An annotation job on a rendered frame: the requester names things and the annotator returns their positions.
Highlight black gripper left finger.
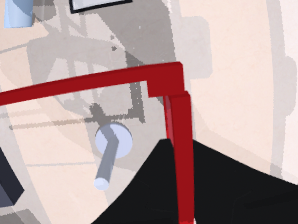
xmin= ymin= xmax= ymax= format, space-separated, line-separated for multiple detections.
xmin=90 ymin=139 xmax=180 ymax=224

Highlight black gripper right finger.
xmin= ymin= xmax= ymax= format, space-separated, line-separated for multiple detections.
xmin=193 ymin=140 xmax=298 ymax=224

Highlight red glasses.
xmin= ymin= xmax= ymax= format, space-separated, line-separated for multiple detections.
xmin=0 ymin=61 xmax=194 ymax=224

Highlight black glasses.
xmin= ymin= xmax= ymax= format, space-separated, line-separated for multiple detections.
xmin=69 ymin=0 xmax=133 ymax=14

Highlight dark grey rectangular block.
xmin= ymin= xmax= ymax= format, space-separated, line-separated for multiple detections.
xmin=0 ymin=148 xmax=25 ymax=208

